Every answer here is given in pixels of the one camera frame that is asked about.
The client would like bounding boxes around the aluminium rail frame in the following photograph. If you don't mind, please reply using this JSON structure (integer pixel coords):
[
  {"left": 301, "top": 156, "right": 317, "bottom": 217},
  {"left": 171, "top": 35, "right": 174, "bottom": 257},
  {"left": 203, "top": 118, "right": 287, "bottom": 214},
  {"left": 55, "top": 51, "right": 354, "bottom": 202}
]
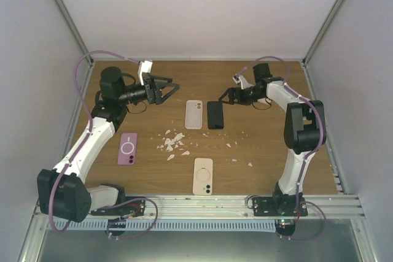
[{"left": 34, "top": 193, "right": 366, "bottom": 220}]

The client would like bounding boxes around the white paint chip patch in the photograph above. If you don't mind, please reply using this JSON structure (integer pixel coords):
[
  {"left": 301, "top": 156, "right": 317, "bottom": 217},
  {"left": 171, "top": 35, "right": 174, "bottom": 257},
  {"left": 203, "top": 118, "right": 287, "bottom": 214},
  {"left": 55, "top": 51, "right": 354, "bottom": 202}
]
[{"left": 155, "top": 129, "right": 191, "bottom": 161}]

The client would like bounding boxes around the grey slotted cable duct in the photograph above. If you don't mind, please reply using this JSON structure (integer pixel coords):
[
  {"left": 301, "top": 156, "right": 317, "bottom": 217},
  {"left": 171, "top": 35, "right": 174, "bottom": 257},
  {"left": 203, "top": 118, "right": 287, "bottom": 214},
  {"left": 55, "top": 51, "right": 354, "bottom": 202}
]
[{"left": 68, "top": 218, "right": 276, "bottom": 233}]

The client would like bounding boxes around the black smartphone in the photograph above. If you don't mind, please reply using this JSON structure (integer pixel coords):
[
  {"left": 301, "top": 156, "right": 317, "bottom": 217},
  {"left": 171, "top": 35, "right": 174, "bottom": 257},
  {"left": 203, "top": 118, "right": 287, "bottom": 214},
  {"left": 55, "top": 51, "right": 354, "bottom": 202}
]
[{"left": 207, "top": 101, "right": 224, "bottom": 129}]

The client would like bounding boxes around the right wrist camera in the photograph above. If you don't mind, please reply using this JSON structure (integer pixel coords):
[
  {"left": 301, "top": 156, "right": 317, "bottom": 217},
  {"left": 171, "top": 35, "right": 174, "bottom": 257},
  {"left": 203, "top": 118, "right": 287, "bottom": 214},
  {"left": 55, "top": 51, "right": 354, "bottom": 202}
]
[{"left": 233, "top": 74, "right": 252, "bottom": 90}]

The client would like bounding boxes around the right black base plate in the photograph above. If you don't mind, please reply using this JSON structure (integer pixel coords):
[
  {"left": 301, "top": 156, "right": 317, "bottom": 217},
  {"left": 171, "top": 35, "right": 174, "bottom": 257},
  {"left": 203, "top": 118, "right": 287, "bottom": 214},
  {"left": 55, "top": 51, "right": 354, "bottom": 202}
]
[{"left": 246, "top": 195, "right": 308, "bottom": 217}]

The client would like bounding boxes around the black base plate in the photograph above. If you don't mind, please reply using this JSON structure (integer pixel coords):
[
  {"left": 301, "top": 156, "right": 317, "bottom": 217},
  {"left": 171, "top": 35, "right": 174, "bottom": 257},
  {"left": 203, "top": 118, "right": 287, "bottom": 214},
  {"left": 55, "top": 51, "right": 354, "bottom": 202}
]
[
  {"left": 90, "top": 196, "right": 146, "bottom": 218},
  {"left": 246, "top": 195, "right": 308, "bottom": 217}
]

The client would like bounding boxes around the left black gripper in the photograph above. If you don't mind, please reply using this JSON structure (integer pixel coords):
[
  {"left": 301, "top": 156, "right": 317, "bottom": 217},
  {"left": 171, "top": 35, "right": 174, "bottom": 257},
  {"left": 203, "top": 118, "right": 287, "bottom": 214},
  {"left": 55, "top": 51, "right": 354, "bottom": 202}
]
[{"left": 119, "top": 75, "right": 179, "bottom": 105}]

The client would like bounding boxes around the right aluminium corner post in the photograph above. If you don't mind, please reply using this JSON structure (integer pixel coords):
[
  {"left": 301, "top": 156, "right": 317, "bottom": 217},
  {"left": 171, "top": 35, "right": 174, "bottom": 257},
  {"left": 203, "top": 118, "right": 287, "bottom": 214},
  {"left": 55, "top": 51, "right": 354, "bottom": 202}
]
[{"left": 302, "top": 0, "right": 346, "bottom": 67}]

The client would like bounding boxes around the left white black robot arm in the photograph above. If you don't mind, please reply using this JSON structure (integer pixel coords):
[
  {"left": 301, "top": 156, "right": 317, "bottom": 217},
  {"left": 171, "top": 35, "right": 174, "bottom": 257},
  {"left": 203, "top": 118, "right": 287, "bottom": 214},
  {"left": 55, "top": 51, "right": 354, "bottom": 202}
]
[{"left": 37, "top": 67, "right": 180, "bottom": 223}]

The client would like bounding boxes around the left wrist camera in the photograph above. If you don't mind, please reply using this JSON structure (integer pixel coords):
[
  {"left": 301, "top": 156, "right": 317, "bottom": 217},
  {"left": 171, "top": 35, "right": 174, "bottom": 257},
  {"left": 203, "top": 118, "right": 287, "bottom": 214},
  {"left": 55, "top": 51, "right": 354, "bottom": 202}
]
[{"left": 138, "top": 60, "right": 153, "bottom": 85}]

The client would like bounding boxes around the beige phone with ring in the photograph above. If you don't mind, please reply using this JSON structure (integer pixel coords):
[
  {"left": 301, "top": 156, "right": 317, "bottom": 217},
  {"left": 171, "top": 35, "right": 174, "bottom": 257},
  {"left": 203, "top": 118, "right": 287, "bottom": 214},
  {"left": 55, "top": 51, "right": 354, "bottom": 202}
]
[{"left": 192, "top": 158, "right": 213, "bottom": 196}]

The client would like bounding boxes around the beige phone case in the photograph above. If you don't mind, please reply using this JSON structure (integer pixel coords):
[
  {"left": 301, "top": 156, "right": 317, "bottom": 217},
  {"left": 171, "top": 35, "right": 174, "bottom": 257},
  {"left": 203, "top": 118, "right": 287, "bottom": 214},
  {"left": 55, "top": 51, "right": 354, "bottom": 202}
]
[{"left": 185, "top": 100, "right": 203, "bottom": 129}]

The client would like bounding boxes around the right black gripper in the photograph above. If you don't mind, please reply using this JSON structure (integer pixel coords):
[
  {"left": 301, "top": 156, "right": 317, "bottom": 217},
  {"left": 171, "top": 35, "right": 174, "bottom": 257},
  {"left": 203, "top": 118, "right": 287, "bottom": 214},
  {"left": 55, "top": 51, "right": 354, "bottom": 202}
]
[{"left": 219, "top": 86, "right": 264, "bottom": 106}]

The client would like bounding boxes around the left aluminium corner post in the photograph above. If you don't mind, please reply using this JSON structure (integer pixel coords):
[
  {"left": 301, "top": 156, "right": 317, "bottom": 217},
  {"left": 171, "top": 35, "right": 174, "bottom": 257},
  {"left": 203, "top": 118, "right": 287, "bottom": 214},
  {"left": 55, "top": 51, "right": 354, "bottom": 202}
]
[{"left": 53, "top": 0, "right": 88, "bottom": 54}]

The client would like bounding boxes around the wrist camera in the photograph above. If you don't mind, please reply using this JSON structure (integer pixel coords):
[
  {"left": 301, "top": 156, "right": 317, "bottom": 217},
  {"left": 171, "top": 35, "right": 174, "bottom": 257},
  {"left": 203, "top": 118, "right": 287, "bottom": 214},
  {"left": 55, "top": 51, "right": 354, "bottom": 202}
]
[
  {"left": 233, "top": 74, "right": 252, "bottom": 90},
  {"left": 138, "top": 60, "right": 153, "bottom": 85}
]

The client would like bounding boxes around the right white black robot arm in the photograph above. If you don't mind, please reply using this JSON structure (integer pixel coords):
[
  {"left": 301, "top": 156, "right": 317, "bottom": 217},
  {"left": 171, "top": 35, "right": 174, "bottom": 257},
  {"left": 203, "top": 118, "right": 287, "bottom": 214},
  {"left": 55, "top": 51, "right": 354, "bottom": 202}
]
[{"left": 218, "top": 63, "right": 326, "bottom": 216}]

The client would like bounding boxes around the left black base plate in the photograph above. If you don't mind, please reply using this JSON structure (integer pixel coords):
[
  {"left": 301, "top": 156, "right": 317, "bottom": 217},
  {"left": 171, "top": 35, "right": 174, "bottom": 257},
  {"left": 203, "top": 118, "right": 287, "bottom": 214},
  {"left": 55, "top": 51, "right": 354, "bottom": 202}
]
[{"left": 90, "top": 196, "right": 146, "bottom": 218}]

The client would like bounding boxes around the purple phone in case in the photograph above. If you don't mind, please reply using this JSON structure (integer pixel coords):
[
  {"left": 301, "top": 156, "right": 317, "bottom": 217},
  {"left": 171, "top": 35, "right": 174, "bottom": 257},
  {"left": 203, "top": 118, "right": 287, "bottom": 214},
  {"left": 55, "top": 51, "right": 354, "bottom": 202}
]
[{"left": 117, "top": 133, "right": 138, "bottom": 166}]

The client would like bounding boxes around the aluminium corner post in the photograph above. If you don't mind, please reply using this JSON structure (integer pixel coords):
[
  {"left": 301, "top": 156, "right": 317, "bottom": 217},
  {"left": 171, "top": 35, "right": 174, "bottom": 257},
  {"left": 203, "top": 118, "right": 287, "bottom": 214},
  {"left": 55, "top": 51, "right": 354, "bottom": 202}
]
[
  {"left": 53, "top": 0, "right": 88, "bottom": 54},
  {"left": 302, "top": 0, "right": 346, "bottom": 67}
]

